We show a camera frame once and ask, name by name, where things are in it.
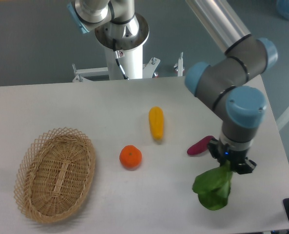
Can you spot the green bok choy vegetable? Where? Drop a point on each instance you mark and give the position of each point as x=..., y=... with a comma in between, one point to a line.
x=213, y=187

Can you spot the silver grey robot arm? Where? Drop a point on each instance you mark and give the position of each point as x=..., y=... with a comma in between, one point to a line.
x=222, y=87

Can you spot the white upright bracket with screw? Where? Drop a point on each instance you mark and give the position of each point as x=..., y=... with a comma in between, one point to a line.
x=178, y=67

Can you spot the orange tangerine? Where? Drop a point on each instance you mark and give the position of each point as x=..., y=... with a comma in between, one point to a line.
x=130, y=157

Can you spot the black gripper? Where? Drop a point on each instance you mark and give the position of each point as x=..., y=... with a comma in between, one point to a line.
x=237, y=159

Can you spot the yellow corn cob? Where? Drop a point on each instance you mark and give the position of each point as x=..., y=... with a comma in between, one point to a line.
x=156, y=122

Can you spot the white pedestal foot bracket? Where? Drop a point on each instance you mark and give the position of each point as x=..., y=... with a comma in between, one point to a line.
x=81, y=75

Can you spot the purple sweet potato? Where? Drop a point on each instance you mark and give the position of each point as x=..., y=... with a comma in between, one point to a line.
x=200, y=146

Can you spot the woven wicker basket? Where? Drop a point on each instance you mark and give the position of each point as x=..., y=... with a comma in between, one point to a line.
x=55, y=175

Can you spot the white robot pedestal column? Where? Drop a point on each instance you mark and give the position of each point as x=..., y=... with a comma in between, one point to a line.
x=123, y=46

